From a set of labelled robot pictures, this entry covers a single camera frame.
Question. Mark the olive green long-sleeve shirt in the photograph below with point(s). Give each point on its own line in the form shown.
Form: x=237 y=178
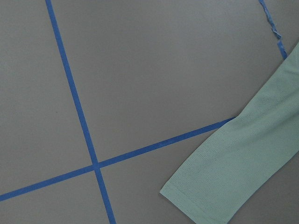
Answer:
x=236 y=160

